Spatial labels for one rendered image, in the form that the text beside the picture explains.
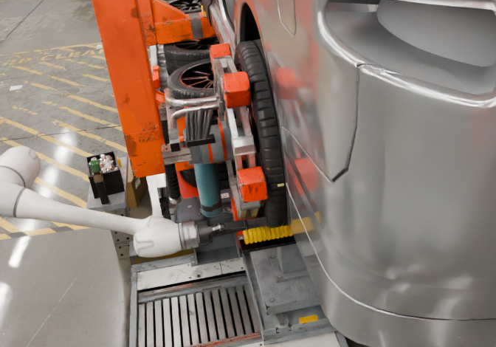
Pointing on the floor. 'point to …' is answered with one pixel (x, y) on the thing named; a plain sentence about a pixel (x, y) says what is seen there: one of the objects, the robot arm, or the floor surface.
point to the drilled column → (122, 246)
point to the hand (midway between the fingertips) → (257, 222)
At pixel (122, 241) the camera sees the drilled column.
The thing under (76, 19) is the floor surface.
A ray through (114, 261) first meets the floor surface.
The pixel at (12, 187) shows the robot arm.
